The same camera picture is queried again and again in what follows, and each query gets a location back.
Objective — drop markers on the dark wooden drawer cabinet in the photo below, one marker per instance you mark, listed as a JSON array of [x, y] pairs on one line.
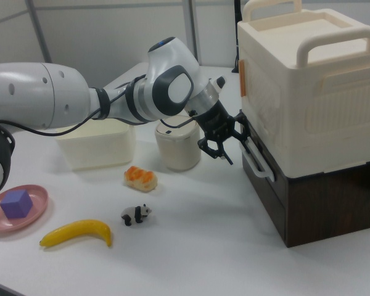
[[327, 203]]

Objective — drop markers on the toy bread with orange glaze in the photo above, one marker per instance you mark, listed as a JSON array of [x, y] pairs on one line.
[[140, 179]]

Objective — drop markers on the black stand pole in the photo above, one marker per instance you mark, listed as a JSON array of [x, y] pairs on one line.
[[237, 34]]

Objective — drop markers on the pink plate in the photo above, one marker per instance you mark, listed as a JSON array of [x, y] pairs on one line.
[[38, 205]]

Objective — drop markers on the yellow toy banana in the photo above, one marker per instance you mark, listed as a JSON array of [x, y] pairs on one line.
[[80, 232]]

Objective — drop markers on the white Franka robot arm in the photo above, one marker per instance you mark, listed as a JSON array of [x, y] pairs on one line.
[[34, 95]]

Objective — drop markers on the cream rectangular plastic container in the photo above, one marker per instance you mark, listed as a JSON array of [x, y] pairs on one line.
[[95, 148]]

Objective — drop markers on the purple cube block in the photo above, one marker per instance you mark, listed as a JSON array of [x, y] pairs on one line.
[[17, 205]]

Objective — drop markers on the cream cylindrical lidded bin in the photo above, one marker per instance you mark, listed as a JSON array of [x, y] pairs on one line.
[[179, 148]]

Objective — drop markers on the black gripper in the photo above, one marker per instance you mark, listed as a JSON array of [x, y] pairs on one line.
[[216, 121]]

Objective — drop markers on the orange microwave door latch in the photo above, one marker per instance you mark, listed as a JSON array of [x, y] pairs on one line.
[[242, 78]]

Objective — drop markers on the toy panda figure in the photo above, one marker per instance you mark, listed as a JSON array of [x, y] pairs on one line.
[[135, 214]]

